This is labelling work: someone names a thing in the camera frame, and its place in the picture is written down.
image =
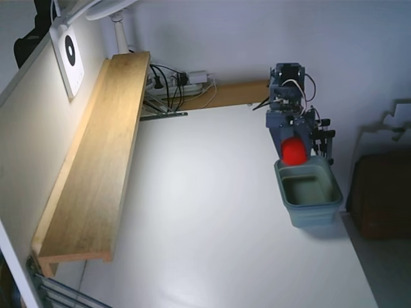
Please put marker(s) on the red ball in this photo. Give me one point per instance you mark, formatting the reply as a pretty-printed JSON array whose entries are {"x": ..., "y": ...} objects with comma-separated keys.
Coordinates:
[{"x": 293, "y": 152}]

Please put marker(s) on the dark brown cabinet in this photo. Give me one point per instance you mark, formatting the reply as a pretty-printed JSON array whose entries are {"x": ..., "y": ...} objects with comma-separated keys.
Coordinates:
[{"x": 382, "y": 199}]

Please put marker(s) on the grey plastic container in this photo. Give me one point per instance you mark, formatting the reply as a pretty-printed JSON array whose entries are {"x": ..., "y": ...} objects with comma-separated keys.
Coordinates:
[{"x": 308, "y": 218}]

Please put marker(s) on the short metal bracket rail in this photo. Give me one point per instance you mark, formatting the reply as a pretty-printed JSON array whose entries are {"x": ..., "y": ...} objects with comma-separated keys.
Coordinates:
[{"x": 167, "y": 115}]

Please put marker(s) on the beige partition panel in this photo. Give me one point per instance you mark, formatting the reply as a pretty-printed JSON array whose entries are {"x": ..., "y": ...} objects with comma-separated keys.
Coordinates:
[{"x": 32, "y": 144}]

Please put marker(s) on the white desk lamp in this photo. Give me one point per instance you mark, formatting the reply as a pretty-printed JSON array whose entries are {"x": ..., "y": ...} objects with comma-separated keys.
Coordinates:
[{"x": 120, "y": 35}]

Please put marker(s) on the short wooden board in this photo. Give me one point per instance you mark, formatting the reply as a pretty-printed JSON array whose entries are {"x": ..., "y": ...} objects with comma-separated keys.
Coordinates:
[{"x": 241, "y": 93}]

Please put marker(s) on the white panel with black circle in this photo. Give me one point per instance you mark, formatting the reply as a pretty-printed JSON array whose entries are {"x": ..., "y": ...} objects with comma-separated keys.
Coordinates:
[{"x": 75, "y": 75}]

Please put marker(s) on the black table clamp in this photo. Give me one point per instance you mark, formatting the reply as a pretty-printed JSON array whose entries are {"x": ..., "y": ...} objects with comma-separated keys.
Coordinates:
[{"x": 327, "y": 133}]

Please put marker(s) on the white power strip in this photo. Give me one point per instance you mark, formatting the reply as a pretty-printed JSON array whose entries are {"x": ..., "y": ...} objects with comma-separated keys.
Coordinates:
[{"x": 192, "y": 87}]

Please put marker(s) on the long wooden shelf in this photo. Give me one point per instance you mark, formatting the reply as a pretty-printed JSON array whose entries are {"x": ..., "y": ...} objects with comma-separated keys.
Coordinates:
[{"x": 96, "y": 160}]

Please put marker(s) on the grey metal frame rails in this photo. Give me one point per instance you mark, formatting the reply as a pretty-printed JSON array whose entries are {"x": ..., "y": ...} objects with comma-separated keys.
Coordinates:
[{"x": 64, "y": 290}]

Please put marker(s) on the blue grey gripper finger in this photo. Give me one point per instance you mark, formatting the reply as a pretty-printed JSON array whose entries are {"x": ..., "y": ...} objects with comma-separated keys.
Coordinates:
[
  {"x": 309, "y": 142},
  {"x": 276, "y": 141}
]

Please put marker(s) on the blue grey robot arm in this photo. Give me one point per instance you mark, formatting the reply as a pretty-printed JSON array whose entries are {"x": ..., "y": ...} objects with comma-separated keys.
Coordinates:
[{"x": 287, "y": 93}]

